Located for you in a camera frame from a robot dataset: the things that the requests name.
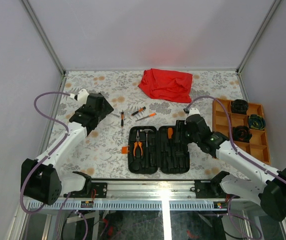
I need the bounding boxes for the orange handled precision screwdriver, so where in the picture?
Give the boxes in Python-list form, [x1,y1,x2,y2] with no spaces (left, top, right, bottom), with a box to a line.
[121,111,124,135]

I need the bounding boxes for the black plastic tool case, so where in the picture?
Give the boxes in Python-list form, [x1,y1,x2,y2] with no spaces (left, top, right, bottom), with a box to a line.
[127,125,190,175]

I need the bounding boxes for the orange handled small saw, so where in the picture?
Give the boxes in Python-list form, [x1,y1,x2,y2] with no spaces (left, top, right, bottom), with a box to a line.
[136,112,156,122]

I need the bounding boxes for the chrome claw hammer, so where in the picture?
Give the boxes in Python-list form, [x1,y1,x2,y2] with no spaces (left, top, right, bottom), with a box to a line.
[139,128,153,148]

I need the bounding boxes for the small orange black screwdriver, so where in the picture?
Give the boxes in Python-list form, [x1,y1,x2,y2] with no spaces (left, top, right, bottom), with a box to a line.
[130,106,146,117]

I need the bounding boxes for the orange handled pliers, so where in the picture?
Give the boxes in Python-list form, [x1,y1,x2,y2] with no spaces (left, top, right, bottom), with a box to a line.
[133,130,143,158]

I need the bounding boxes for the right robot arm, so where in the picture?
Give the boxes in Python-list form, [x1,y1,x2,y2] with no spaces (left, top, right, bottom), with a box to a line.
[174,114,286,222]

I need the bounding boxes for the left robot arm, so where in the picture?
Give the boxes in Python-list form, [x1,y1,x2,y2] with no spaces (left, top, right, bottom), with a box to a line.
[20,89,114,205]

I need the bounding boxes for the red cloth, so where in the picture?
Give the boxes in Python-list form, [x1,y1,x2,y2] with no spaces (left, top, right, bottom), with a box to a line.
[138,68,193,103]

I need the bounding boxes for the floral patterned table mat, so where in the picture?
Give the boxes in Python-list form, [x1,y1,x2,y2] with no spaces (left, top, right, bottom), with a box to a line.
[52,70,248,180]

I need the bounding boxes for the orange case latch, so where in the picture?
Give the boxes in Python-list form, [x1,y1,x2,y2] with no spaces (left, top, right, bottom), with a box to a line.
[121,145,130,154]

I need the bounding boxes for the orange wooden divided tray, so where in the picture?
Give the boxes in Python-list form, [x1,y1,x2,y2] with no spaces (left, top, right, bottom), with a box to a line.
[212,99,271,165]

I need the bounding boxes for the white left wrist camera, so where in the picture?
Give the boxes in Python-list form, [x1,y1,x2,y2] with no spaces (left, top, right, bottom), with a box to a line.
[69,88,89,105]

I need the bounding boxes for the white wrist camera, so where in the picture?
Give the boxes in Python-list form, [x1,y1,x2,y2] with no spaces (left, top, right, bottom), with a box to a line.
[183,107,200,116]
[69,88,89,105]

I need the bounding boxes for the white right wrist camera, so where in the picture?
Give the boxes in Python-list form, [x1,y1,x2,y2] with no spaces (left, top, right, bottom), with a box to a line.
[183,107,200,116]

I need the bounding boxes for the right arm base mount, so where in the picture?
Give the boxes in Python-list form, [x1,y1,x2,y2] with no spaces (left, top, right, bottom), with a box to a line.
[194,180,227,199]

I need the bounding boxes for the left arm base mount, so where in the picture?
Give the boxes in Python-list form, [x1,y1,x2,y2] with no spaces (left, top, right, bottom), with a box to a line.
[69,182,108,199]

